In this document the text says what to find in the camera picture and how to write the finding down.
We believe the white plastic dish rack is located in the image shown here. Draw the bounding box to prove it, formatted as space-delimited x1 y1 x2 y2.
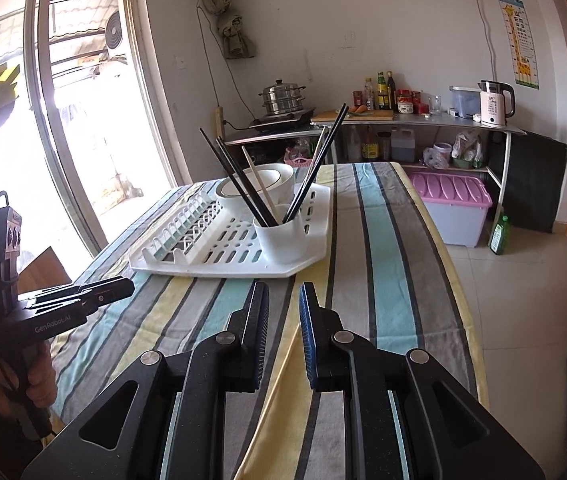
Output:
128 182 334 279

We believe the brown wooden board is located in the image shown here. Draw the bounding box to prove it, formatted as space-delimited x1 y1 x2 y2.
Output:
16 246 72 293

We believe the metal kitchen counter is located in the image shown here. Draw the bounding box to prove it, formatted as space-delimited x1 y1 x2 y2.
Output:
224 110 527 221

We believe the person's left hand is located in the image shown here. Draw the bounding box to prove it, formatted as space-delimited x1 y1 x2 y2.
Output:
0 342 58 411

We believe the wooden cutting board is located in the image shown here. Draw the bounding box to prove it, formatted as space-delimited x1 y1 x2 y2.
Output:
311 109 394 122

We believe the white bowl black rim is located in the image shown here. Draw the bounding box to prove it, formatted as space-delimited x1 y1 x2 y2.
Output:
215 163 295 218
218 167 285 199

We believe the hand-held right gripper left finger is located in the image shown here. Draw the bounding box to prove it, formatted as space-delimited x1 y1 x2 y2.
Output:
20 281 270 480

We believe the black cloth panel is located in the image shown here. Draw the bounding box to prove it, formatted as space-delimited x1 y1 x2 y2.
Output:
488 132 567 233

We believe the clear plastic storage container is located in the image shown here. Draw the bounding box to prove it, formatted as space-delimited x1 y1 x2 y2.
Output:
449 85 484 117

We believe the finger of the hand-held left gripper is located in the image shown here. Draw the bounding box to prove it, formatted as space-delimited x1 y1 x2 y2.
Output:
18 277 115 306
24 278 136 319

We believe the window frame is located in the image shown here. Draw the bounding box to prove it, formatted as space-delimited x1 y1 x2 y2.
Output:
0 0 190 311

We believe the knotted green curtain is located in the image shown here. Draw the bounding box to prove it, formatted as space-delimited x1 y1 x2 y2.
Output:
196 0 257 60

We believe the steel steamer pot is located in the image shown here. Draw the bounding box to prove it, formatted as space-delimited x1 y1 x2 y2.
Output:
258 79 309 116

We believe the striped tablecloth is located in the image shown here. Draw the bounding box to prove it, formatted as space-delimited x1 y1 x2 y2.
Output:
48 161 489 480

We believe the pink lid storage bin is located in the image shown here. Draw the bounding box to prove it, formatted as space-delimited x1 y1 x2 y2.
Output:
407 170 493 248

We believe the gold striped black chopstick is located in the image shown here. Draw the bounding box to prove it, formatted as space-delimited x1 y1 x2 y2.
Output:
291 161 321 219

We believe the white utensil cup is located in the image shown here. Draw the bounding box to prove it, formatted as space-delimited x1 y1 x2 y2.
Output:
254 204 309 264

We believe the white electric kettle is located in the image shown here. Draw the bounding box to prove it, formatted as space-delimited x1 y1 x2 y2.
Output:
478 80 515 128

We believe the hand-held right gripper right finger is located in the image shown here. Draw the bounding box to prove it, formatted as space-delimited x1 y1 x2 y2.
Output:
298 281 547 480

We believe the black induction cooker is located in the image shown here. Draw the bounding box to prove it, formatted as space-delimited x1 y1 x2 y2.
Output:
248 107 317 133

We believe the green plastic bottle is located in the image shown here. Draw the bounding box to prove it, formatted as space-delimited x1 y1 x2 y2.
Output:
488 215 511 256

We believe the thin wall cable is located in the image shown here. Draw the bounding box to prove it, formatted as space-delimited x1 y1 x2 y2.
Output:
461 0 497 82

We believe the black wall cable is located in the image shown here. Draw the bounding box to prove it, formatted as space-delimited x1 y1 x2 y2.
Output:
196 4 264 132

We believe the giraffe wall poster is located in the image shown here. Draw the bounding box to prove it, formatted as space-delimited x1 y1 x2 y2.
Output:
496 0 540 90

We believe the plastic bag under counter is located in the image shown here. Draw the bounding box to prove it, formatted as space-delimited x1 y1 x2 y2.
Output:
422 130 487 170

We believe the outdoor air conditioner unit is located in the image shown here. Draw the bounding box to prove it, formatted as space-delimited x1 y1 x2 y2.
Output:
104 10 127 56

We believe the light wooden chopstick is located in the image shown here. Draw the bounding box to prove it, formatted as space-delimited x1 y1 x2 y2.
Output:
309 126 329 177
242 146 279 217

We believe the white plastic jug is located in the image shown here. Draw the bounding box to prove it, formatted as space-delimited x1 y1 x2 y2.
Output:
391 127 415 163

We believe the pink basket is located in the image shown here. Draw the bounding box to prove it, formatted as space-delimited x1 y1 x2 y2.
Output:
285 142 314 168

